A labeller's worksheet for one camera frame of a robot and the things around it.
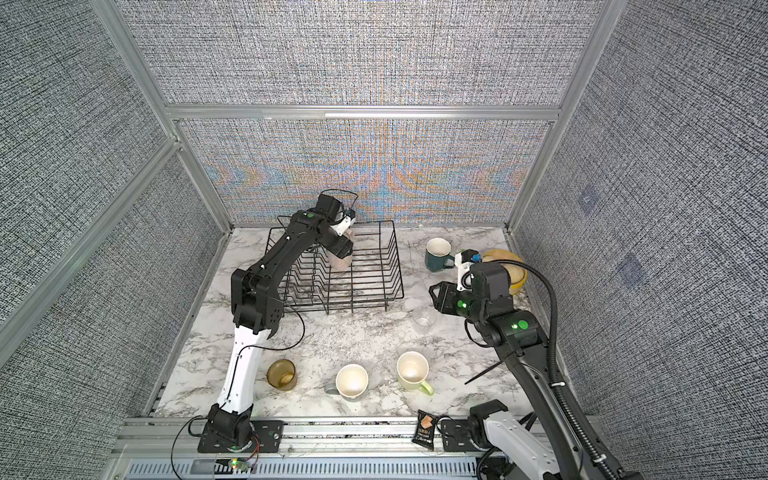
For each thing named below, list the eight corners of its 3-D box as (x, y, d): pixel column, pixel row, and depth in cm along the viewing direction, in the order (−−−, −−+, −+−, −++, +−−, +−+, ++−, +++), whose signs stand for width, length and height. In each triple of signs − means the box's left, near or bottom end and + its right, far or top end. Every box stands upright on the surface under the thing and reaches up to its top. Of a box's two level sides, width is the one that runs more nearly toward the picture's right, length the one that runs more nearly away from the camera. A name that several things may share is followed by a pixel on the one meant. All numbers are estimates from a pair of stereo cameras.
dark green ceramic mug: (425, 274, 106) (428, 256, 98) (423, 255, 111) (426, 237, 104) (448, 274, 106) (453, 256, 98) (445, 255, 111) (450, 237, 104)
